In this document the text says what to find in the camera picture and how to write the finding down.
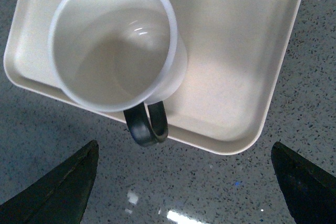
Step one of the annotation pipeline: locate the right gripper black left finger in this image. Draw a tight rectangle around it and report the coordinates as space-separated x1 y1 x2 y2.
1 140 99 223

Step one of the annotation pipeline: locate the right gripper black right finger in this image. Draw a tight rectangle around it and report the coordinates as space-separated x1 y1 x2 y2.
271 142 335 223

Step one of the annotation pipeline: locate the white mug black handle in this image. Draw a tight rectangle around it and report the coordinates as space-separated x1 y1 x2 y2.
48 0 187 146

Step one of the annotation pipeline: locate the beige square tray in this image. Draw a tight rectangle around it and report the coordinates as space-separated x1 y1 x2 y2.
3 0 311 156

